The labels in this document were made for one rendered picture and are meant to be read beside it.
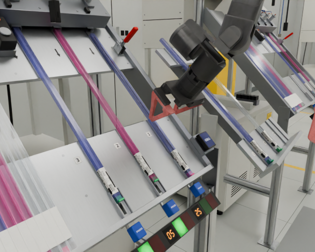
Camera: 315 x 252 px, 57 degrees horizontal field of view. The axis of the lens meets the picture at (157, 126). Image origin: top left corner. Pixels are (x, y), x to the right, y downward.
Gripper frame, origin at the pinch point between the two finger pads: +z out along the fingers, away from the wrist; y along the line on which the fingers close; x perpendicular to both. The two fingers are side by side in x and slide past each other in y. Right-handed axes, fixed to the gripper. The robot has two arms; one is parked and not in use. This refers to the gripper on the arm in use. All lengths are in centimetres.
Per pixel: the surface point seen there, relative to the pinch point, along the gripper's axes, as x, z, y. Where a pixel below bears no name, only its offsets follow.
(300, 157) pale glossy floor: 48, 72, -224
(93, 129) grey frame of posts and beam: -23, 43, -13
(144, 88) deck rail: -14.1, 8.0, -9.9
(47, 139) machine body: -38, 70, -10
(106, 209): 12.6, 7.9, 23.4
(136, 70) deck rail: -19.9, 6.2, -9.9
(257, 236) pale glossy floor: 58, 65, -88
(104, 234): 16.6, 5.9, 27.6
